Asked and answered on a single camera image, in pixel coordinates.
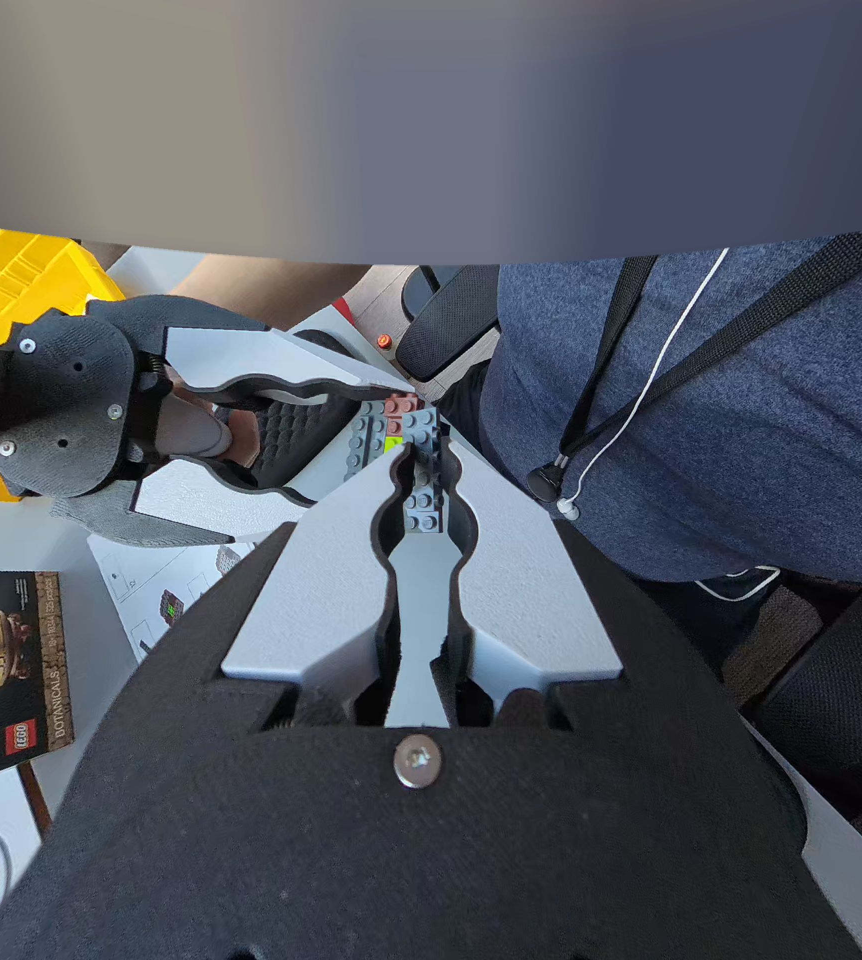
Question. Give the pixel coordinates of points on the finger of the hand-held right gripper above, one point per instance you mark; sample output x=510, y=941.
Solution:
x=250, y=352
x=190, y=499

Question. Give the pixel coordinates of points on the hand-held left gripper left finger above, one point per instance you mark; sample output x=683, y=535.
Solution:
x=303, y=592

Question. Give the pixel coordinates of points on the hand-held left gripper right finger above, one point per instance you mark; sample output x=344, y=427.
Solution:
x=536, y=592

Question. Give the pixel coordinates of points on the multicoloured brick assembly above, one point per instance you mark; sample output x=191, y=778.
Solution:
x=369, y=444

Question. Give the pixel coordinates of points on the person's right hand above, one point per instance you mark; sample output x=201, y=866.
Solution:
x=244, y=442

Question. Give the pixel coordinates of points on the black dimpled armrest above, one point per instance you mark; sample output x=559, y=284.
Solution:
x=296, y=439

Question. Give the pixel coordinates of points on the instruction booklet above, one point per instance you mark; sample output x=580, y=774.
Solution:
x=138, y=592

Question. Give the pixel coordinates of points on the yellow plastic bin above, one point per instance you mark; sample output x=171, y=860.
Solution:
x=18, y=277

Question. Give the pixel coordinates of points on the black mesh chair part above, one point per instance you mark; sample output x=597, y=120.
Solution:
x=449, y=322

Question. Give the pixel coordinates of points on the black office chair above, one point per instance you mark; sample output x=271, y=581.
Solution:
x=836, y=675

